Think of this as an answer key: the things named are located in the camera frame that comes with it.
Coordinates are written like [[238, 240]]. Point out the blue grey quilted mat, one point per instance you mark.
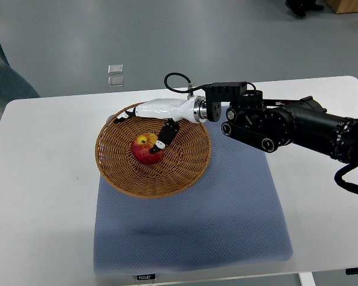
[[231, 216]]

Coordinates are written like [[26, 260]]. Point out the wooden box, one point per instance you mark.
[[343, 6]]

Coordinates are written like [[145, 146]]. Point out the person in grey cardigan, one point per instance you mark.
[[12, 85]]

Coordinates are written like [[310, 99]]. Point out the white table leg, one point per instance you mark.
[[306, 279]]

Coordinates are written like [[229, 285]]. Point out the black shoes of bystander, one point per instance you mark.
[[300, 7]]

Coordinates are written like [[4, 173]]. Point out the floor plate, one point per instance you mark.
[[115, 69], [115, 81]]

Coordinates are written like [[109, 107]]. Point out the brown wicker basket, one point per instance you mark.
[[185, 160]]

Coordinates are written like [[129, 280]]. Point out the lower floor plate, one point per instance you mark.
[[115, 81]]

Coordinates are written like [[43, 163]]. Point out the upper floor plate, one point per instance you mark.
[[115, 69]]

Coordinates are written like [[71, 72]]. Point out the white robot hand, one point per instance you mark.
[[173, 110]]

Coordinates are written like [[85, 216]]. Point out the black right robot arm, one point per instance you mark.
[[262, 124]]

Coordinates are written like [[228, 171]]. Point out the red yellow apple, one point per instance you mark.
[[141, 146]]

